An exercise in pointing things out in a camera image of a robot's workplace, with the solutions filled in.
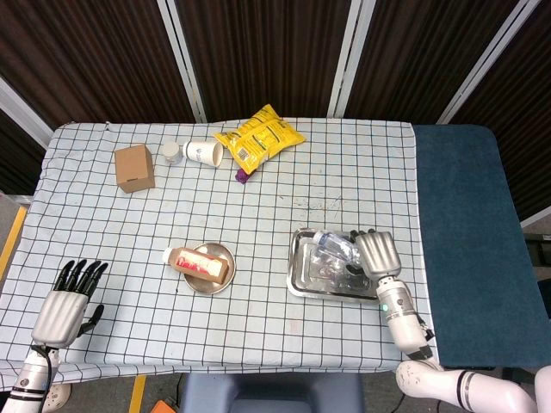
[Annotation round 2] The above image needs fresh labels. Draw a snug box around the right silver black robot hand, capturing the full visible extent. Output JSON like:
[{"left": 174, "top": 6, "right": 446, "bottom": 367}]
[{"left": 346, "top": 230, "right": 404, "bottom": 279}]

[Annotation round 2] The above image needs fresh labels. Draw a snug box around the yellow snack bag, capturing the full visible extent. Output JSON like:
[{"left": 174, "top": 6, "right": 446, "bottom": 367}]
[{"left": 214, "top": 103, "right": 307, "bottom": 176}]

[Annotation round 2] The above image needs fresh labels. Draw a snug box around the white black checkered tablecloth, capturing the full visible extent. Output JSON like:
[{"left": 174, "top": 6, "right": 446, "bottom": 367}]
[{"left": 0, "top": 118, "right": 440, "bottom": 392}]

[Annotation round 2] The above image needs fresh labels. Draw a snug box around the rectangular steel tray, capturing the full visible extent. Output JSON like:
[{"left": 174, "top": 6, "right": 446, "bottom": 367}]
[{"left": 287, "top": 227, "right": 388, "bottom": 305}]

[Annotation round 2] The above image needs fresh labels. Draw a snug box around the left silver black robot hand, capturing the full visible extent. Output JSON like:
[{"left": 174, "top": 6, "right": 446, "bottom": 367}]
[{"left": 30, "top": 259, "right": 109, "bottom": 348}]

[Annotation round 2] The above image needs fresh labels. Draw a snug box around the brown cardboard box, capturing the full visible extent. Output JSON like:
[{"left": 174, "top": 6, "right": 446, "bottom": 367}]
[{"left": 114, "top": 144, "right": 156, "bottom": 194}]

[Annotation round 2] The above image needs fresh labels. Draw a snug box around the clear plastic water bottle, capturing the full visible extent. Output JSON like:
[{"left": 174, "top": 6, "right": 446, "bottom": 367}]
[{"left": 313, "top": 230, "right": 362, "bottom": 266}]

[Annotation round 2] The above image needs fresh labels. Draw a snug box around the round steel plate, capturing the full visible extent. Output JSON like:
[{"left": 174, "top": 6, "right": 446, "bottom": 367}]
[{"left": 183, "top": 243, "right": 237, "bottom": 296}]

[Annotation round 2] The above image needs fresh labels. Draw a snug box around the brown drink bottle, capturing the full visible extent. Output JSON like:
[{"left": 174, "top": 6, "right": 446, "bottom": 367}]
[{"left": 162, "top": 246, "right": 229, "bottom": 285}]

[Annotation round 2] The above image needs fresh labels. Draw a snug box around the white paper cup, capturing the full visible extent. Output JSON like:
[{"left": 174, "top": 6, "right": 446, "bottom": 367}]
[{"left": 181, "top": 139, "right": 225, "bottom": 168}]

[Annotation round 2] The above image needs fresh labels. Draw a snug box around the small white lid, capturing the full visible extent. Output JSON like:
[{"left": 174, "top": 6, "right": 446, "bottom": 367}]
[{"left": 161, "top": 142, "right": 183, "bottom": 165}]

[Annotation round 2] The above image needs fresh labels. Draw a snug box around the white clog shoe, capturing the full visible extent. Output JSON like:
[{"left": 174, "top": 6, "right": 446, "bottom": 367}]
[{"left": 46, "top": 382, "right": 73, "bottom": 410}]

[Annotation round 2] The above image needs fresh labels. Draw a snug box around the brown folding partition screen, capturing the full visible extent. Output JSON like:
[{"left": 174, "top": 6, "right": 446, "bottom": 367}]
[{"left": 0, "top": 0, "right": 551, "bottom": 225}]

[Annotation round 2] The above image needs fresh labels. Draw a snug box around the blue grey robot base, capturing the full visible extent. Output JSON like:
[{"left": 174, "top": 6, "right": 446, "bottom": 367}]
[{"left": 178, "top": 372, "right": 366, "bottom": 413}]

